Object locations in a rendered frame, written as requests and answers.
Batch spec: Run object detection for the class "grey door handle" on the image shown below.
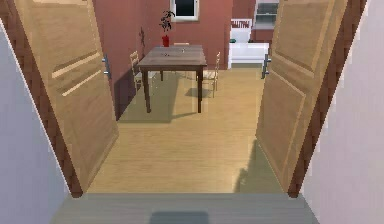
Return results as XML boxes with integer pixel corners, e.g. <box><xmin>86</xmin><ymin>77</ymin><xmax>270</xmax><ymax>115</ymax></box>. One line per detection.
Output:
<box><xmin>261</xmin><ymin>49</ymin><xmax>272</xmax><ymax>80</ymax></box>
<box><xmin>102</xmin><ymin>53</ymin><xmax>112</xmax><ymax>80</ymax></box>

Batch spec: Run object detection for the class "house plant in red pot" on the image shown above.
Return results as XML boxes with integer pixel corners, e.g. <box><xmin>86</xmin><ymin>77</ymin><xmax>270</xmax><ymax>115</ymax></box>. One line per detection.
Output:
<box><xmin>158</xmin><ymin>9</ymin><xmax>176</xmax><ymax>48</ymax></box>

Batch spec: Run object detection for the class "light wooden room door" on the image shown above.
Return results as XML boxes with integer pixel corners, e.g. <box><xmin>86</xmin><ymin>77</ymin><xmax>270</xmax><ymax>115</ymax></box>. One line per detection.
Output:
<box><xmin>255</xmin><ymin>0</ymin><xmax>349</xmax><ymax>194</ymax></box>
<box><xmin>13</xmin><ymin>0</ymin><xmax>120</xmax><ymax>194</ymax></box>

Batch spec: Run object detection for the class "white framed window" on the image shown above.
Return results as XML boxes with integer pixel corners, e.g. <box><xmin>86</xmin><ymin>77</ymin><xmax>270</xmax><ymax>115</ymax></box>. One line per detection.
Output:
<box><xmin>169</xmin><ymin>0</ymin><xmax>201</xmax><ymax>23</ymax></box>

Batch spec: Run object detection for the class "dark brown dining table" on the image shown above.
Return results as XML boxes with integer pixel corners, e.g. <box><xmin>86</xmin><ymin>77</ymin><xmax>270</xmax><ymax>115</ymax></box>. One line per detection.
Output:
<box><xmin>137</xmin><ymin>44</ymin><xmax>208</xmax><ymax>114</ymax></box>

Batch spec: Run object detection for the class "white kitchen counter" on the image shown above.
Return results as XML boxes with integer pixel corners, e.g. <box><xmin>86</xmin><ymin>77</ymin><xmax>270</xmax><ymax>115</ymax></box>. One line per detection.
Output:
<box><xmin>227</xmin><ymin>18</ymin><xmax>270</xmax><ymax>70</ymax></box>

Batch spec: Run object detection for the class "grey wall shelf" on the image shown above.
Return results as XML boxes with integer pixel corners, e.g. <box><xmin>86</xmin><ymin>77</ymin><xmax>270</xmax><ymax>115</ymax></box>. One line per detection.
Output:
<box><xmin>253</xmin><ymin>0</ymin><xmax>280</xmax><ymax>31</ymax></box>

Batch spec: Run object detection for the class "dark wall ornament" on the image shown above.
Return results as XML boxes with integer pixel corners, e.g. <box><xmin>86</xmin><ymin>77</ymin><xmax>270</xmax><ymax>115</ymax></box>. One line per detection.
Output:
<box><xmin>138</xmin><ymin>26</ymin><xmax>147</xmax><ymax>48</ymax></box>

